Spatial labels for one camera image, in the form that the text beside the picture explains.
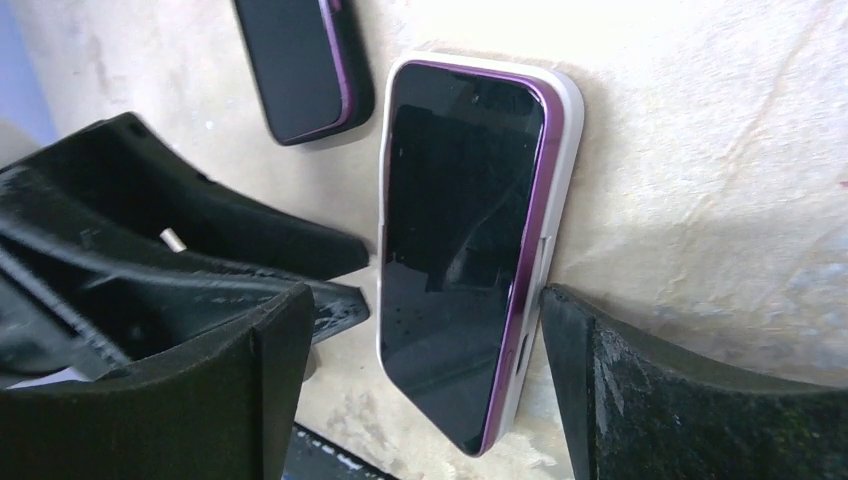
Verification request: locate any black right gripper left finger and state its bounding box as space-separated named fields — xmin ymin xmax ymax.
xmin=1 ymin=284 xmax=314 ymax=479

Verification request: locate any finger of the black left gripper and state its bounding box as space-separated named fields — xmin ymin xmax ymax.
xmin=1 ymin=112 xmax=369 ymax=281
xmin=1 ymin=219 xmax=369 ymax=378

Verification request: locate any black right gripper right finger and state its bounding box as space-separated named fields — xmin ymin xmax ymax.
xmin=540 ymin=284 xmax=847 ymax=479

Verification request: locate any pink smartphone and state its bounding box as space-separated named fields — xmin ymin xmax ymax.
xmin=234 ymin=0 xmax=351 ymax=146

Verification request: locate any black phone case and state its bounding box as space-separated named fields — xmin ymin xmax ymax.
xmin=231 ymin=0 xmax=377 ymax=148

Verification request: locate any clear beige phone case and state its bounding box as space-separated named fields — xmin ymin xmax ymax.
xmin=374 ymin=49 xmax=586 ymax=460

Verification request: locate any dark smartphone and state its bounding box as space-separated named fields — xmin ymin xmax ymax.
xmin=378 ymin=59 xmax=566 ymax=458

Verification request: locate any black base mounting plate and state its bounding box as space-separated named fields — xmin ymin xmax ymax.
xmin=282 ymin=423 xmax=397 ymax=480

